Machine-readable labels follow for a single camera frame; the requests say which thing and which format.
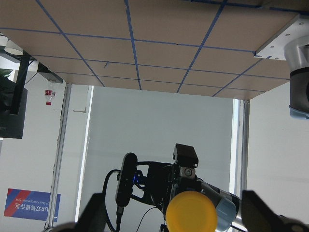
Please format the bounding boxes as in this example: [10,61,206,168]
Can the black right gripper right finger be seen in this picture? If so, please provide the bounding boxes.
[241,190,309,232]

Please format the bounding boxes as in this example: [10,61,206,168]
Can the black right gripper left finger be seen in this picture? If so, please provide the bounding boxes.
[49,193,106,232]

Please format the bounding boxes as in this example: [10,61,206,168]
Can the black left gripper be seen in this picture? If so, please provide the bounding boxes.
[136,144,202,215]

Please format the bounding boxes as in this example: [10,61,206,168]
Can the yellow push button switch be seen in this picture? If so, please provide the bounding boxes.
[166,191,218,232]

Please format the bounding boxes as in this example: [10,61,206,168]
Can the black monitor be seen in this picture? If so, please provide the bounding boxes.
[0,76,28,139]

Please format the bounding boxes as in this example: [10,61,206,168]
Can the white paper cup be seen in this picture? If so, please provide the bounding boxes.
[4,40,23,56]

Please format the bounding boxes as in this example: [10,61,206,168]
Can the black braided cable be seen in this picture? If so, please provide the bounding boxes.
[102,169,126,232]

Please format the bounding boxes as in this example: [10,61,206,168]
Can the blue red wall sign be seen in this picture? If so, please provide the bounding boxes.
[4,188,51,221]

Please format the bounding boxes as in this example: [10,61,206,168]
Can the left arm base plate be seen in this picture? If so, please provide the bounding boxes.
[254,14,309,60]

